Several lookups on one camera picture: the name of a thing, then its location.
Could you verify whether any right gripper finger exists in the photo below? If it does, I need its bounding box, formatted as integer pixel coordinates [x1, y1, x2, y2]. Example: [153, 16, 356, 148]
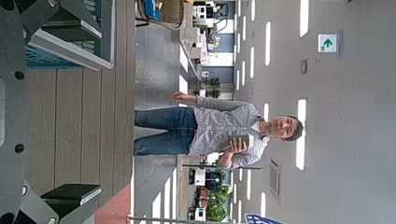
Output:
[21, 0, 104, 45]
[18, 180, 103, 224]

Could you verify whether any dark smartphone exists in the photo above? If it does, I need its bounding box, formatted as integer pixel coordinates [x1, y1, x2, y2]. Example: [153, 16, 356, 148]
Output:
[226, 133, 251, 149]

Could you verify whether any teal mesh crate grey rim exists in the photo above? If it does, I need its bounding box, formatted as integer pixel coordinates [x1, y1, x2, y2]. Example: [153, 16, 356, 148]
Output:
[24, 0, 117, 72]

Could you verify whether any man's right hand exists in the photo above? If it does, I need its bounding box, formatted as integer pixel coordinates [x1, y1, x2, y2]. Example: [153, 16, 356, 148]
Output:
[171, 91, 198, 105]

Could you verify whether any man's left hand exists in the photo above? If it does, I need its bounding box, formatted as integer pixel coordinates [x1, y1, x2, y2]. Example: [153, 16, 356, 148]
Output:
[227, 138, 249, 156]

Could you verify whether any brown wicker chair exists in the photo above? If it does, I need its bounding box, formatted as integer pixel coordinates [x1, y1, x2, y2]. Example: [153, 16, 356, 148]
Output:
[134, 0, 187, 32]

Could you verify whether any white delivery robot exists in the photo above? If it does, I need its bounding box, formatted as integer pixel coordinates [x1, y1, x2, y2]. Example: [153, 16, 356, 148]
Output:
[187, 167, 207, 188]

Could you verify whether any large green potted plant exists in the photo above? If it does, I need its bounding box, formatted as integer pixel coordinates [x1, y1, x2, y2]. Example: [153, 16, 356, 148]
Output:
[205, 185, 233, 222]

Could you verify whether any small potted plant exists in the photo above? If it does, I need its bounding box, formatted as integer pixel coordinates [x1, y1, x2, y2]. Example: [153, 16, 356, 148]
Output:
[206, 88, 222, 100]
[202, 77, 221, 90]

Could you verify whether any man in grey shirt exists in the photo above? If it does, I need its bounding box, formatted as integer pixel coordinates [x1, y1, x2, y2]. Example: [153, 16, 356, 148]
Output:
[134, 91, 304, 172]

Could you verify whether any blue sign board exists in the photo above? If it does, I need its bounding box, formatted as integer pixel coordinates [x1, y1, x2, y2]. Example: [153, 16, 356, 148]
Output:
[244, 213, 286, 224]

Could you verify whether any ceiling air vent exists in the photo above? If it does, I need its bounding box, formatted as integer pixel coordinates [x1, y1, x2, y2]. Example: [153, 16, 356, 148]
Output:
[269, 158, 282, 200]

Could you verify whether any green arrow exit sign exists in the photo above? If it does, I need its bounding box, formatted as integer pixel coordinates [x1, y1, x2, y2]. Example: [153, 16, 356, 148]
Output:
[317, 30, 344, 55]

